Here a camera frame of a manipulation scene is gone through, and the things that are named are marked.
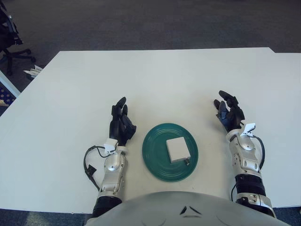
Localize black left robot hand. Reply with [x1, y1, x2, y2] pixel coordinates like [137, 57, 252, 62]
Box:
[109, 96, 137, 146]

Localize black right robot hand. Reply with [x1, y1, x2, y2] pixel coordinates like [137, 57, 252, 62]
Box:
[213, 90, 246, 131]

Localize white square charger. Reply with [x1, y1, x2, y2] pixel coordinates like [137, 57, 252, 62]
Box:
[166, 138, 191, 166]

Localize green ribbed round plate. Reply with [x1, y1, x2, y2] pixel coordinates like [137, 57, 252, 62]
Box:
[142, 121, 199, 182]

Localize white papers on floor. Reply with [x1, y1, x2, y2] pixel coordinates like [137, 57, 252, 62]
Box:
[23, 64, 43, 76]

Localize grey robot torso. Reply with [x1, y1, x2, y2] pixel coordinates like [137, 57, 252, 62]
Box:
[86, 191, 280, 226]

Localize black office chair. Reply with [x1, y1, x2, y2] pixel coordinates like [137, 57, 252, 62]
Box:
[0, 0, 36, 76]

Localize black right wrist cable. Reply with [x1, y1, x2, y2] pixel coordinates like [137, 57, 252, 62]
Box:
[253, 135, 265, 170]

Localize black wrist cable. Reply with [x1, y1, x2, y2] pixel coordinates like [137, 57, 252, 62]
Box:
[82, 145, 108, 191]
[253, 135, 265, 170]

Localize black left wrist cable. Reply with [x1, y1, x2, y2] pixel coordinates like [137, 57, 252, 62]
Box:
[82, 145, 108, 191]

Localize thin black hanging cable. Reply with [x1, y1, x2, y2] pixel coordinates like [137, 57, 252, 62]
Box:
[230, 181, 237, 202]

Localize white perforated shelf frame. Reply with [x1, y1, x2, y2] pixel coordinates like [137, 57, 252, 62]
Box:
[0, 69, 21, 106]

